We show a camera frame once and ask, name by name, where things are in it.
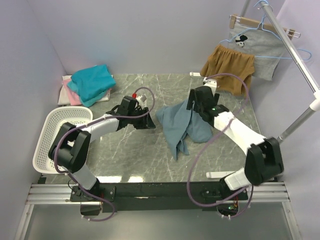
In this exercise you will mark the brown shorts hanging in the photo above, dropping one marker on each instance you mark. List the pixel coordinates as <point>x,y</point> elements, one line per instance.
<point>231,69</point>

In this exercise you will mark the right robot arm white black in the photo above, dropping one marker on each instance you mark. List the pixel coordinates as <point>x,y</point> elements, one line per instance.
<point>263,155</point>

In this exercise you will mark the metal clothes rack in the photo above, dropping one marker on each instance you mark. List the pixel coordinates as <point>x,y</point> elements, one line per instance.
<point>275,104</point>

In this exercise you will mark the grey panda shirt hanging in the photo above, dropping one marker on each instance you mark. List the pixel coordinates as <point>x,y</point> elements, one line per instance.
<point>265,46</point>

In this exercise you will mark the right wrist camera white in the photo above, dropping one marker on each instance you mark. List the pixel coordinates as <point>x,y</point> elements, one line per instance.
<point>211,83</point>

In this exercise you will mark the teal folded t shirt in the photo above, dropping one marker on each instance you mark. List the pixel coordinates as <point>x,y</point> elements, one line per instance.
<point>91,84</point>

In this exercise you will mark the white plastic laundry basket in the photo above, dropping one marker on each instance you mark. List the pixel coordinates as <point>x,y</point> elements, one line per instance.
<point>76,115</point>

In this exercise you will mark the white folded t shirt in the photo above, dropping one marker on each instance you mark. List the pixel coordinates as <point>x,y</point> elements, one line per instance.
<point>63,98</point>

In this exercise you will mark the grey-blue t shirt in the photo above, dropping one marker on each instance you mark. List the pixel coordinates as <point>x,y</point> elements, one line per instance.
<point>177,123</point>

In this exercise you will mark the pink folded t shirt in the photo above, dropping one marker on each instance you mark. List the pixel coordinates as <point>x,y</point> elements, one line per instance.
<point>73,98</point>

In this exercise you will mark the wooden clip hanger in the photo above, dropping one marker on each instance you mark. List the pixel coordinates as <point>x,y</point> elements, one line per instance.
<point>256,24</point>

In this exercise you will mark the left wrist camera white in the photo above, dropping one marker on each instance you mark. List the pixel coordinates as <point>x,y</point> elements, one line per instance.
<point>140,98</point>

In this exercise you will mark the aluminium frame rail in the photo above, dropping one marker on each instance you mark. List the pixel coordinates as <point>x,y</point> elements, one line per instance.
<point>59,194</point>

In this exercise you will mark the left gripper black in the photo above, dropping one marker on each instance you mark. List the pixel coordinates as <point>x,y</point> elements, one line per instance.
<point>146,123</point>

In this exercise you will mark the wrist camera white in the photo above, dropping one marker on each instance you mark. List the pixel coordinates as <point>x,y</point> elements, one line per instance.
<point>140,98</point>
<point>211,83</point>

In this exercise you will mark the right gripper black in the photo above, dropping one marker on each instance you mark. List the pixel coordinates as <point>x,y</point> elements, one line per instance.
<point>192,97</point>

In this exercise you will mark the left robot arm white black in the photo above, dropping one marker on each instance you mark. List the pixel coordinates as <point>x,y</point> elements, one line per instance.
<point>70,147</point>

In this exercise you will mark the light blue wire hanger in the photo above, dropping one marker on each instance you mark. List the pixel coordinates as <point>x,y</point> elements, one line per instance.
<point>255,37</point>

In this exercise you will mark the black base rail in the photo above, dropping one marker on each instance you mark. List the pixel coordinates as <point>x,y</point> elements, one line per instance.
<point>151,196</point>

